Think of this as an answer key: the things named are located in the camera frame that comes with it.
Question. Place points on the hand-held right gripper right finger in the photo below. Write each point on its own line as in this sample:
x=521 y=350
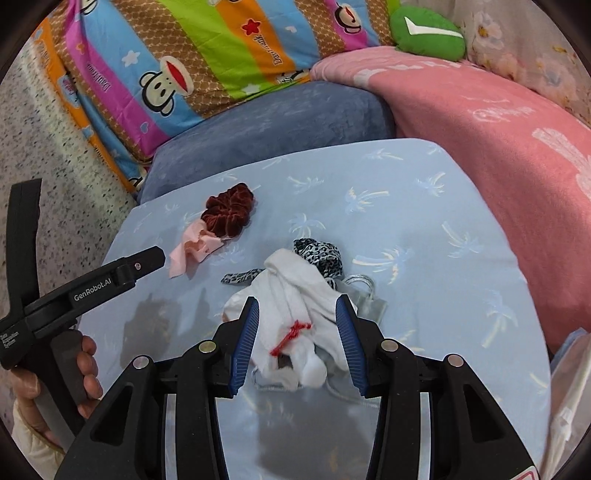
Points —
x=351 y=346

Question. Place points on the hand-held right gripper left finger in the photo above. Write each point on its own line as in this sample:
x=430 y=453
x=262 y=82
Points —
x=245 y=341

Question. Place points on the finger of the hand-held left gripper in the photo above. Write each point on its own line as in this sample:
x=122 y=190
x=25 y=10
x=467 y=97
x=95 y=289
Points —
x=25 y=240
x=143 y=263

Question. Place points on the white sock with red thread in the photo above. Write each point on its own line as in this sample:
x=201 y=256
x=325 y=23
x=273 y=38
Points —
x=295 y=295

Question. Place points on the white plastic trash bag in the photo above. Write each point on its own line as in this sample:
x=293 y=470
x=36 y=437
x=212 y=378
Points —
x=572 y=392

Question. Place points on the person's left hand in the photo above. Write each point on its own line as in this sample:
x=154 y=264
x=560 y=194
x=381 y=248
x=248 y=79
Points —
x=90 y=364

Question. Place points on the pink cloth strip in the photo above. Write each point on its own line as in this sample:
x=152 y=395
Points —
x=194 y=247

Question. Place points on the leopard print scrunchie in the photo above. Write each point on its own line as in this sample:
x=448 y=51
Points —
x=318 y=254

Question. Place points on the dark red scrunchie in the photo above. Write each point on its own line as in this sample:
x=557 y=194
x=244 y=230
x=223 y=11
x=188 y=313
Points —
x=228 y=207

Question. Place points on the light blue palm print cloth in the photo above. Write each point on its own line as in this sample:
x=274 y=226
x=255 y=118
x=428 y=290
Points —
x=415 y=230

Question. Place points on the colourful monkey print pillow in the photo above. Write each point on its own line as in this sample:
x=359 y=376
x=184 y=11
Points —
x=184 y=69

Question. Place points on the blue velvet cushion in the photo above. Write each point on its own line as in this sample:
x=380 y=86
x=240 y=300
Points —
x=300 y=115

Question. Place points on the pink blanket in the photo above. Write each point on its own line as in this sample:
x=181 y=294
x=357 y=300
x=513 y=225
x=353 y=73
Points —
x=485 y=138

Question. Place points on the green cushion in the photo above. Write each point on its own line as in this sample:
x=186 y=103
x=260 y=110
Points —
x=429 y=34

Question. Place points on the floral beige pillow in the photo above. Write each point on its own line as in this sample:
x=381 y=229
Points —
x=531 y=55

